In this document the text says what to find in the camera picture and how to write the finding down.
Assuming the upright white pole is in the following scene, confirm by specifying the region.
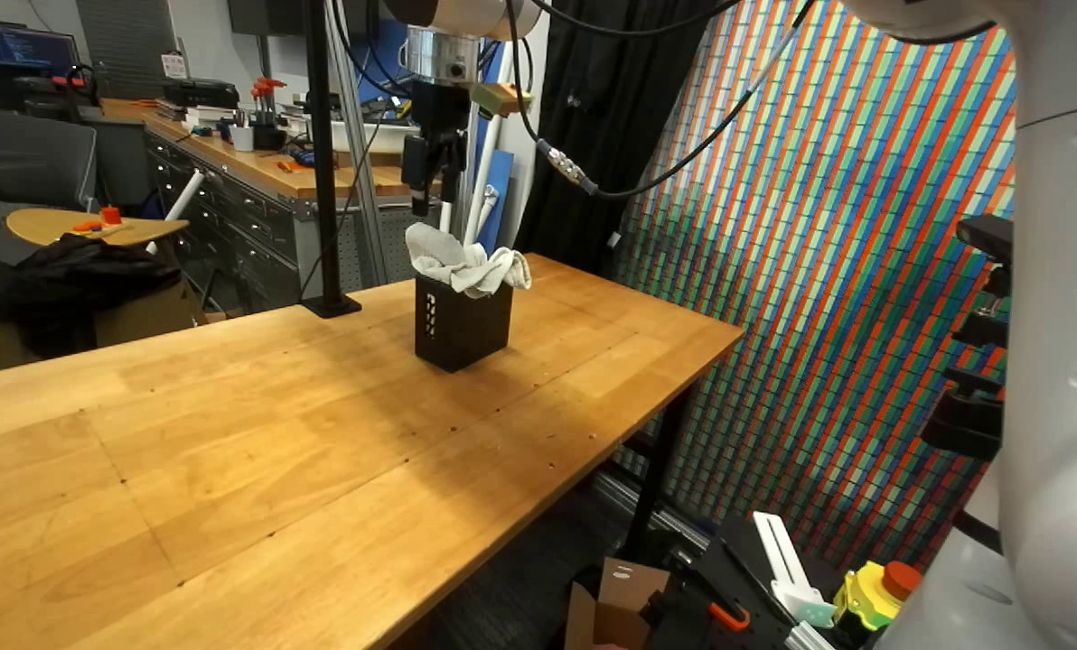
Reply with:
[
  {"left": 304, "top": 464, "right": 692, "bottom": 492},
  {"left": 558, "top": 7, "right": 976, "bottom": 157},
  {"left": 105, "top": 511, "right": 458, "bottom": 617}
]
[{"left": 433, "top": 176, "right": 458, "bottom": 240}]

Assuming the small red item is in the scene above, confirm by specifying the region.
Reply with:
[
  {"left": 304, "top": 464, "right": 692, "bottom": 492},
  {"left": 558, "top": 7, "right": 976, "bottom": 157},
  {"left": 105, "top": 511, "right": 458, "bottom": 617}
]
[{"left": 246, "top": 73, "right": 295, "bottom": 122}]

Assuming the black clamp with orange handle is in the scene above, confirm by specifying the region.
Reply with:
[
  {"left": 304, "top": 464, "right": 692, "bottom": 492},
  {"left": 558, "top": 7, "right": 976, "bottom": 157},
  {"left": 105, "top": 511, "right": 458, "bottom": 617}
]
[{"left": 707, "top": 597, "right": 755, "bottom": 634}]

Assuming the open cardboard box with cloths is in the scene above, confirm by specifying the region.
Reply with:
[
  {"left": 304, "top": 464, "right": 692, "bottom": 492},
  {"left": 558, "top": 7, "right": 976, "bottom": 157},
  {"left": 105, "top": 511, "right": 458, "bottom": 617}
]
[{"left": 562, "top": 551, "right": 675, "bottom": 650}]

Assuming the black cable clip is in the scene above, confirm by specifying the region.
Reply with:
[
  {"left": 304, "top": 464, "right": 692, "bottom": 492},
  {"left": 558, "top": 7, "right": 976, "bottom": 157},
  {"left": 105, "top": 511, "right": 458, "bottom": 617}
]
[
  {"left": 950, "top": 306, "right": 1013, "bottom": 355},
  {"left": 921, "top": 382, "right": 1008, "bottom": 462},
  {"left": 956, "top": 213, "right": 1015, "bottom": 265}
]

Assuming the black cable with silver connector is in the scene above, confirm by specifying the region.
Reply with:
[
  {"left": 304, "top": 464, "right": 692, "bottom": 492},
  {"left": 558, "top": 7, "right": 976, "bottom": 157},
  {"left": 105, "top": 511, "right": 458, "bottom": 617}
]
[{"left": 502, "top": 0, "right": 822, "bottom": 207}]

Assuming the dark grey office chair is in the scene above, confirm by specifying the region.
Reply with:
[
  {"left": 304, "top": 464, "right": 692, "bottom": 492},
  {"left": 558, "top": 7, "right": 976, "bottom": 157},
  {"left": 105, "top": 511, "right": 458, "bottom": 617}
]
[{"left": 0, "top": 104, "right": 102, "bottom": 213}]

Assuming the white towel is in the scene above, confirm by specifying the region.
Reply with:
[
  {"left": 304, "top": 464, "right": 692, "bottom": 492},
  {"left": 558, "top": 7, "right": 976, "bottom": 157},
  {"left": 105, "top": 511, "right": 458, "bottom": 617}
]
[{"left": 403, "top": 220, "right": 537, "bottom": 303}]

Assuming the black bag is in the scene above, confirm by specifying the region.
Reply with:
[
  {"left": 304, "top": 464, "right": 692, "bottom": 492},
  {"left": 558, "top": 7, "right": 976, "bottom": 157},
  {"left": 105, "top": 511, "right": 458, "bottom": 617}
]
[{"left": 0, "top": 231, "right": 190, "bottom": 362}]

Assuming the multicoloured patterned curtain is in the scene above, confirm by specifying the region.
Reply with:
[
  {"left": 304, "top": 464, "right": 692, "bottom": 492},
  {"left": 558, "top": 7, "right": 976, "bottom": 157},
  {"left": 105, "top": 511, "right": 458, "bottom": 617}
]
[{"left": 608, "top": 0, "right": 1022, "bottom": 572}]

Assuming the small orange object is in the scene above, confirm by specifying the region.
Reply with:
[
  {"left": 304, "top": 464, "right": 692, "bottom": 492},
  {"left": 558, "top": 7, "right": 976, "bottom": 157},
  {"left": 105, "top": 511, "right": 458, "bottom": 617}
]
[{"left": 66, "top": 202, "right": 132, "bottom": 239}]

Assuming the yellow emergency stop red button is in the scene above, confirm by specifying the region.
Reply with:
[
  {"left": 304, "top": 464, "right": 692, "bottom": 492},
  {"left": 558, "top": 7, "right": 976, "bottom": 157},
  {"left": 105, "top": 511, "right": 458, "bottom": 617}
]
[{"left": 831, "top": 554, "right": 928, "bottom": 634}]

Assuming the monitor with blue screen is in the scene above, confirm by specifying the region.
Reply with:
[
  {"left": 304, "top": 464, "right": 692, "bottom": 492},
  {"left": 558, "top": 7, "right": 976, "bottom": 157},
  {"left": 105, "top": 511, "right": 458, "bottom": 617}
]
[{"left": 0, "top": 14, "right": 81, "bottom": 78}]

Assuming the black stand pole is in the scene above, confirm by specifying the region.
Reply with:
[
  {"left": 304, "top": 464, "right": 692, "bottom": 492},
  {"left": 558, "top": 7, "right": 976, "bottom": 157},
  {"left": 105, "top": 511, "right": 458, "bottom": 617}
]
[{"left": 299, "top": 0, "right": 367, "bottom": 320}]

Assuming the blue board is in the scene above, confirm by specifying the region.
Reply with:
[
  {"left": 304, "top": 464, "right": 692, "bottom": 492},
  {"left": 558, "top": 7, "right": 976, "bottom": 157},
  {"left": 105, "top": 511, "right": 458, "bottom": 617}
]
[{"left": 355, "top": 14, "right": 517, "bottom": 249}]

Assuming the tan wrist camera block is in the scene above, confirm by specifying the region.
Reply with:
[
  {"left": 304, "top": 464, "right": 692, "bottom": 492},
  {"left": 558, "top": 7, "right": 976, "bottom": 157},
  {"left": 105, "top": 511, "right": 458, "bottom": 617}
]
[{"left": 464, "top": 78, "right": 537, "bottom": 120}]

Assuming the slanted white pole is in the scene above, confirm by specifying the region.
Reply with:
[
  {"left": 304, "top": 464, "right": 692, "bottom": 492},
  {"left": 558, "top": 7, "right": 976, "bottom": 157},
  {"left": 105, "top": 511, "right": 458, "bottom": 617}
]
[{"left": 464, "top": 111, "right": 515, "bottom": 249}]

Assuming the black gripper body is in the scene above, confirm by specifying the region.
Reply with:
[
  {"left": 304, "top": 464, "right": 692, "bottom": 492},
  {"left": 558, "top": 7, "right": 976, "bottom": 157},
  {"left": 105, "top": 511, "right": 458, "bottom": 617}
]
[{"left": 398, "top": 78, "right": 473, "bottom": 185}]

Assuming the black curtain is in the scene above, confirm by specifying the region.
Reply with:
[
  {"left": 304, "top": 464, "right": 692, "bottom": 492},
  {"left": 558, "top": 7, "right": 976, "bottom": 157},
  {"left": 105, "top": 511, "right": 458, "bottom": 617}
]
[{"left": 517, "top": 0, "right": 750, "bottom": 280}]

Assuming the white plastic bracket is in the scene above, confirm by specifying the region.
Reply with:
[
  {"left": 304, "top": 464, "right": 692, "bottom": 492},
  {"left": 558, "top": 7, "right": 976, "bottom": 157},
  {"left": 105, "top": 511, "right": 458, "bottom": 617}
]
[{"left": 750, "top": 510, "right": 838, "bottom": 634}]

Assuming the black perforated box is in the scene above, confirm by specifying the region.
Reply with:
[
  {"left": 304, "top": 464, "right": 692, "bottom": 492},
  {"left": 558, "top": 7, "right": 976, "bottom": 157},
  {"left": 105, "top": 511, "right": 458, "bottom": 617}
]
[{"left": 413, "top": 269, "right": 517, "bottom": 375}]

